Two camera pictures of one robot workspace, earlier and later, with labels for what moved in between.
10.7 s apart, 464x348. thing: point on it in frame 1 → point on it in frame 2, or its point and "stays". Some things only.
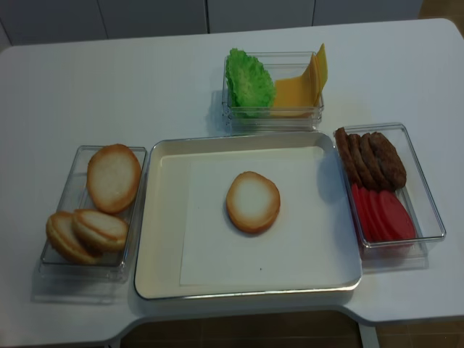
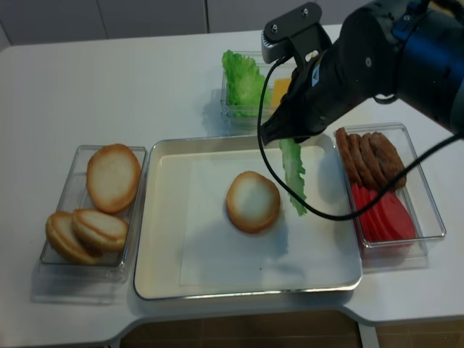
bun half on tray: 253,202 stays
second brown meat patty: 359,162 stays
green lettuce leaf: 251,85 → 294,170
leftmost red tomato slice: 364,201 stays
